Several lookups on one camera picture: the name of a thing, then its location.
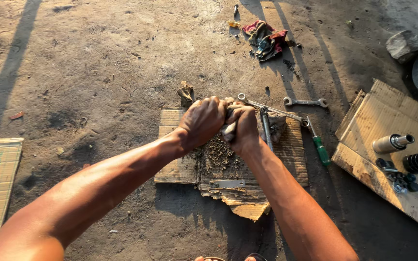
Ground long combination wrench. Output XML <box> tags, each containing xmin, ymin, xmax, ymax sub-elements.
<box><xmin>237</xmin><ymin>93</ymin><xmax>310</xmax><ymax>127</ymax></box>

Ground green-handled screwdriver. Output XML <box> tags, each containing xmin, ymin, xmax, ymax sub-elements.
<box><xmin>305</xmin><ymin>116</ymin><xmax>331</xmax><ymax>167</ymax></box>

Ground flat metal plate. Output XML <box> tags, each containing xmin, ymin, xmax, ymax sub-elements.
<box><xmin>209</xmin><ymin>179</ymin><xmax>246</xmax><ymax>189</ymax></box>

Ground large cardboard sheet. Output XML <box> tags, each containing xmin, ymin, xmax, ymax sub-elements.
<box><xmin>331</xmin><ymin>79</ymin><xmax>418</xmax><ymax>238</ymax></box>

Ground silver cylindrical part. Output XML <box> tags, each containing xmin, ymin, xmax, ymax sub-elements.
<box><xmin>372</xmin><ymin>134</ymin><xmax>416</xmax><ymax>155</ymax></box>

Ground grey stone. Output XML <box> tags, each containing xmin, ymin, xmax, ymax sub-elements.
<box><xmin>386</xmin><ymin>30</ymin><xmax>418</xmax><ymax>64</ymax></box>

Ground person's sandalled feet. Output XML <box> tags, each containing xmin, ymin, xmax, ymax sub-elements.
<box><xmin>194</xmin><ymin>253</ymin><xmax>268</xmax><ymax>261</ymax></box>

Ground small metal part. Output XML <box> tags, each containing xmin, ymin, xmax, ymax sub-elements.
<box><xmin>223</xmin><ymin>122</ymin><xmax>237</xmax><ymax>138</ymax></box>

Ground small brown cloth scrap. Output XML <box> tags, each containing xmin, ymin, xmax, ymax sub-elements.
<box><xmin>177</xmin><ymin>81</ymin><xmax>194</xmax><ymax>109</ymax></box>

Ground grey crumpled rag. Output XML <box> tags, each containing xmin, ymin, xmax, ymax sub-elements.
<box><xmin>255</xmin><ymin>110</ymin><xmax>288</xmax><ymax>143</ymax></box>

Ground person's left hand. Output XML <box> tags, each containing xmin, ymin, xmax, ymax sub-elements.
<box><xmin>177</xmin><ymin>96</ymin><xmax>229</xmax><ymax>155</ymax></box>

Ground steel socket bar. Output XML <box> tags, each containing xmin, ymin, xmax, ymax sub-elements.
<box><xmin>259</xmin><ymin>106</ymin><xmax>274</xmax><ymax>152</ymax></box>

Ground person's right hand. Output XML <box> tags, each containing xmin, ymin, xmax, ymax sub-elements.
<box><xmin>224</xmin><ymin>101</ymin><xmax>261</xmax><ymax>156</ymax></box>

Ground heap of small bolts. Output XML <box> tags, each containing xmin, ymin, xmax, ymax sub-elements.
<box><xmin>375</xmin><ymin>158</ymin><xmax>418</xmax><ymax>195</ymax></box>

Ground red and blue cloth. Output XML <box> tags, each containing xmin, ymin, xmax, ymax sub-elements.
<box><xmin>242</xmin><ymin>20</ymin><xmax>289</xmax><ymax>62</ymax></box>

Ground heap of metal grit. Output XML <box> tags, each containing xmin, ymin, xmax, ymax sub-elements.
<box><xmin>206</xmin><ymin>135</ymin><xmax>236</xmax><ymax>170</ymax></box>

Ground torn greasy cardboard sheet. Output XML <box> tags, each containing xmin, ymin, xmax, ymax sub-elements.
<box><xmin>154</xmin><ymin>107</ymin><xmax>310</xmax><ymax>222</ymax></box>

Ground short open-end wrench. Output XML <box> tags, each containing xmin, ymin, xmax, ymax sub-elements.
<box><xmin>283</xmin><ymin>96</ymin><xmax>329</xmax><ymax>109</ymax></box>

